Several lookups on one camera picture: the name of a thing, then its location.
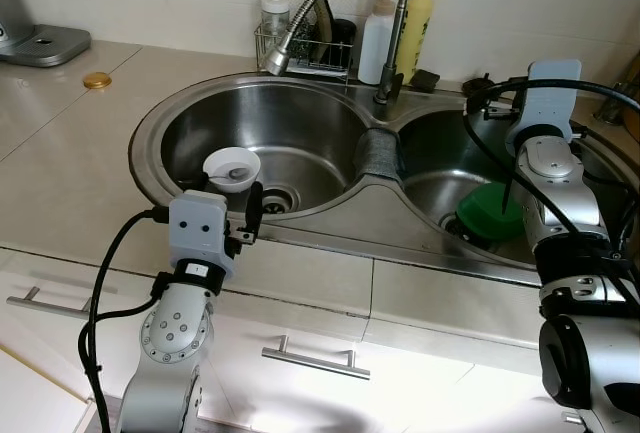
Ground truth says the white kitchen base cabinet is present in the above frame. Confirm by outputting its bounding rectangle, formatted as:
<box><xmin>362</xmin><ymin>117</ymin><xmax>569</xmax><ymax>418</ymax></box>
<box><xmin>0</xmin><ymin>243</ymin><xmax>640</xmax><ymax>433</ymax></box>

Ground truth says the small white bowl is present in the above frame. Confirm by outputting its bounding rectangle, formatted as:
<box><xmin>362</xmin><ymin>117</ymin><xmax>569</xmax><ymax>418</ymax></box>
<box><xmin>203</xmin><ymin>146</ymin><xmax>261</xmax><ymax>192</ymax></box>

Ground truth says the stainless steel double sink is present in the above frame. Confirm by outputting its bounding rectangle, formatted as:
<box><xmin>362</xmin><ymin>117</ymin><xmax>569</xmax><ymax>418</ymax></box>
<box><xmin>128</xmin><ymin>71</ymin><xmax>640</xmax><ymax>289</ymax></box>

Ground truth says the grey dish cloth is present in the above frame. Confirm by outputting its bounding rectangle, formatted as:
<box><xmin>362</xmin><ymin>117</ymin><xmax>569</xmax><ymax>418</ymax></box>
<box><xmin>360</xmin><ymin>128</ymin><xmax>401</xmax><ymax>182</ymax></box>

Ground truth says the gold jar lid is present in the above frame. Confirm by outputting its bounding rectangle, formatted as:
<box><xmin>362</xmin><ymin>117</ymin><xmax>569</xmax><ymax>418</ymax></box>
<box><xmin>82</xmin><ymin>72</ymin><xmax>114</xmax><ymax>90</ymax></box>

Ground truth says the brown wooden cutting board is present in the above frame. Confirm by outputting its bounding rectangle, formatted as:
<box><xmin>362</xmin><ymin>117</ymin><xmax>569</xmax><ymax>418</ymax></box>
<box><xmin>600</xmin><ymin>53</ymin><xmax>640</xmax><ymax>142</ymax></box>

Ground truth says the black round cup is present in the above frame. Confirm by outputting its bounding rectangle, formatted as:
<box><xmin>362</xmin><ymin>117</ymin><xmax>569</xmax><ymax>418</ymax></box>
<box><xmin>333</xmin><ymin>18</ymin><xmax>358</xmax><ymax>49</ymax></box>

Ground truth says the white detergent bottle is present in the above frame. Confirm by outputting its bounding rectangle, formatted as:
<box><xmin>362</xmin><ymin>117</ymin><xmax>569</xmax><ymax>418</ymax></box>
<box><xmin>357</xmin><ymin>0</ymin><xmax>398</xmax><ymax>86</ymax></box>

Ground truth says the grey metal appliance base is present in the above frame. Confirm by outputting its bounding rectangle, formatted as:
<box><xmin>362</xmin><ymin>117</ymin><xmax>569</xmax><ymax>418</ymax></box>
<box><xmin>0</xmin><ymin>0</ymin><xmax>93</xmax><ymax>68</ymax></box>

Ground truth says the green plastic dish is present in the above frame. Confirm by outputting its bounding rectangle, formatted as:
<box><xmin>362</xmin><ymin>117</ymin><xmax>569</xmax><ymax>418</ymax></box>
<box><xmin>455</xmin><ymin>181</ymin><xmax>531</xmax><ymax>244</ymax></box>

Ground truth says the yellow detergent bottle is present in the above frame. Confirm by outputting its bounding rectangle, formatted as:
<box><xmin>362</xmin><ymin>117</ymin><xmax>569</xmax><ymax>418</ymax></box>
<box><xmin>395</xmin><ymin>0</ymin><xmax>449</xmax><ymax>84</ymax></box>

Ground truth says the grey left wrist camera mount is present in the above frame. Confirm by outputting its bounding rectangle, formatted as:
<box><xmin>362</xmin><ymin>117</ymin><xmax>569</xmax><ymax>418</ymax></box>
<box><xmin>167</xmin><ymin>191</ymin><xmax>231</xmax><ymax>272</ymax></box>

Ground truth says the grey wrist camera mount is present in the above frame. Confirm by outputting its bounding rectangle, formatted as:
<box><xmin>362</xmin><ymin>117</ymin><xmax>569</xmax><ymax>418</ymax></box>
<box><xmin>167</xmin><ymin>191</ymin><xmax>231</xmax><ymax>272</ymax></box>
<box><xmin>515</xmin><ymin>60</ymin><xmax>583</xmax><ymax>144</ymax></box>

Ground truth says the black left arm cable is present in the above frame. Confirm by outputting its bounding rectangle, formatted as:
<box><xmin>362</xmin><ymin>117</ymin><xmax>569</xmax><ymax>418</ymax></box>
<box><xmin>78</xmin><ymin>208</ymin><xmax>171</xmax><ymax>433</ymax></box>

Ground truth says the metal wire sink rack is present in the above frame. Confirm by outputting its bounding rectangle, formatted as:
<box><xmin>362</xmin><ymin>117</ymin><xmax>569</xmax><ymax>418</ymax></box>
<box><xmin>255</xmin><ymin>23</ymin><xmax>356</xmax><ymax>79</ymax></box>

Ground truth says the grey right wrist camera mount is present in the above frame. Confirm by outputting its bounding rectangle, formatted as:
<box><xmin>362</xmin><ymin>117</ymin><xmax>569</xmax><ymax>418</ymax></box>
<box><xmin>515</xmin><ymin>60</ymin><xmax>583</xmax><ymax>144</ymax></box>

